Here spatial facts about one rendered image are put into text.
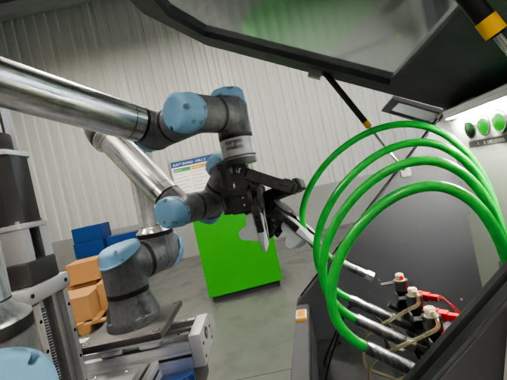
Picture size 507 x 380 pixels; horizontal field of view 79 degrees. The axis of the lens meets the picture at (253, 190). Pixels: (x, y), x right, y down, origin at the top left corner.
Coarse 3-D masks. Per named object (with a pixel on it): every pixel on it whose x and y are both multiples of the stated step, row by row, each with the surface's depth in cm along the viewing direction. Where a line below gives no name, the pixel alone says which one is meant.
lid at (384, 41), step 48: (144, 0) 83; (192, 0) 78; (240, 0) 70; (288, 0) 63; (336, 0) 58; (384, 0) 54; (432, 0) 50; (240, 48) 97; (288, 48) 90; (336, 48) 79; (384, 48) 71; (432, 48) 61; (480, 48) 56; (432, 96) 86
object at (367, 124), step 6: (324, 72) 94; (330, 78) 94; (330, 84) 95; (336, 84) 94; (336, 90) 94; (342, 90) 93; (342, 96) 94; (348, 96) 94; (348, 102) 93; (354, 108) 93; (360, 114) 92; (360, 120) 93; (366, 120) 92; (366, 126) 92; (378, 138) 92; (384, 144) 92; (408, 168) 91; (402, 174) 91; (408, 174) 91
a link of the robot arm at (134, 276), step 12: (132, 240) 92; (108, 252) 85; (120, 252) 85; (132, 252) 87; (144, 252) 91; (108, 264) 84; (120, 264) 84; (132, 264) 86; (144, 264) 89; (156, 264) 93; (108, 276) 84; (120, 276) 84; (132, 276) 86; (144, 276) 89; (108, 288) 85; (120, 288) 84; (132, 288) 85
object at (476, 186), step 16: (416, 160) 46; (432, 160) 46; (448, 160) 46; (384, 176) 47; (464, 176) 45; (352, 192) 49; (480, 192) 45; (496, 208) 45; (336, 224) 49; (320, 256) 50; (320, 272) 50; (352, 320) 49; (368, 320) 49; (384, 336) 48; (400, 336) 48
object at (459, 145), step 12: (372, 132) 64; (432, 132) 62; (444, 132) 61; (348, 144) 66; (456, 144) 60; (336, 156) 67; (468, 156) 60; (324, 168) 68; (480, 168) 59; (312, 180) 68; (300, 204) 70; (300, 216) 70
